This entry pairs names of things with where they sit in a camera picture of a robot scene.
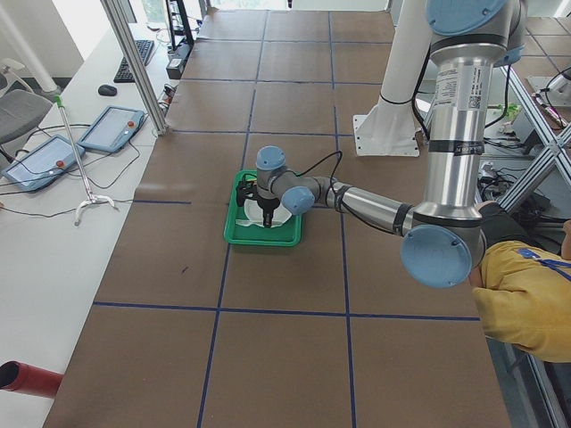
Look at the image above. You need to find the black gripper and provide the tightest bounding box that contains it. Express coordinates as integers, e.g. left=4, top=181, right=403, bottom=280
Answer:
left=256, top=195, right=279, bottom=228

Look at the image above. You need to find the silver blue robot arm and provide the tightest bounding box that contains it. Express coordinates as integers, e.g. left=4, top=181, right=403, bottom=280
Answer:
left=252, top=1, right=527, bottom=288

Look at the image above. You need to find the white round plate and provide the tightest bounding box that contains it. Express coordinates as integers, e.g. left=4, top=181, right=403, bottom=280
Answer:
left=244, top=200, right=292, bottom=227

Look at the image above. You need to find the green plastic tray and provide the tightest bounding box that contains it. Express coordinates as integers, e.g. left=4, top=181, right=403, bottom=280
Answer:
left=224, top=169, right=302, bottom=247

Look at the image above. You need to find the black power strip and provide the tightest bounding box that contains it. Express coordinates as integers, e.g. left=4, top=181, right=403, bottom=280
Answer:
left=166, top=42, right=192, bottom=80

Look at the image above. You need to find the far blue teach pendant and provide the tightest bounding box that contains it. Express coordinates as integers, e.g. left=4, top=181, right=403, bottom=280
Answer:
left=78, top=105, right=145, bottom=153

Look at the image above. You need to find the blue teach pendant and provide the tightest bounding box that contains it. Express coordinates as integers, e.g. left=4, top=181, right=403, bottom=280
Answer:
left=78, top=105, right=145, bottom=153
left=2, top=136, right=77, bottom=193

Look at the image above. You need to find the silver reacher grabber tool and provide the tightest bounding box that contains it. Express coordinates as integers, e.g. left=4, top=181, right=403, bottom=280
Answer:
left=54, top=95, right=117, bottom=226

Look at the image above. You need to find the black keyboard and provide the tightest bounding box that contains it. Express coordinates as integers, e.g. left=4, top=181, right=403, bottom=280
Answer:
left=112, top=39, right=156, bottom=85

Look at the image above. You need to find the black computer mouse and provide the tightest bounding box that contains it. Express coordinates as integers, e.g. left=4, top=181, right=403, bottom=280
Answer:
left=97, top=85, right=118, bottom=97

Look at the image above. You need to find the near blue teach pendant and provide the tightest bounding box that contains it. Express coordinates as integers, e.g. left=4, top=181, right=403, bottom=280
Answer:
left=2, top=136, right=77, bottom=193

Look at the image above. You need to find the grey office chair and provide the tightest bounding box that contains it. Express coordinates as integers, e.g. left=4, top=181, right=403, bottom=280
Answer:
left=1, top=58, right=53, bottom=166

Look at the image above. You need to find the person in yellow shirt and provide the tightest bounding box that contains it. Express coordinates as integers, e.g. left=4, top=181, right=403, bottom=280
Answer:
left=469, top=201, right=570, bottom=363

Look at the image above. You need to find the red cylinder tube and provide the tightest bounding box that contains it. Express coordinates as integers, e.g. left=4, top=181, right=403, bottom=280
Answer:
left=1, top=361, right=63, bottom=399

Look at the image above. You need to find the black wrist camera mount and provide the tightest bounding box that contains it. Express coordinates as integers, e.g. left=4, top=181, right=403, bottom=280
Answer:
left=236, top=179, right=257, bottom=207

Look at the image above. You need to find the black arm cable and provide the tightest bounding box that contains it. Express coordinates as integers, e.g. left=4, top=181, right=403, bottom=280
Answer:
left=297, top=150, right=347, bottom=210

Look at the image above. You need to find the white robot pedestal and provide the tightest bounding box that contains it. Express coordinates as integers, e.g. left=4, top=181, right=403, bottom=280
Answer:
left=353, top=0, right=433, bottom=157

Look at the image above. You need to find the aluminium frame post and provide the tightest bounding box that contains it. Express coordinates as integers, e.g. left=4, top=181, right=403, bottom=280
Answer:
left=100, top=0, right=168, bottom=136

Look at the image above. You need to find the aluminium frame rail right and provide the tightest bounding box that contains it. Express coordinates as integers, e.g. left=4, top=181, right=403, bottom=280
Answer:
left=485, top=56, right=570, bottom=427

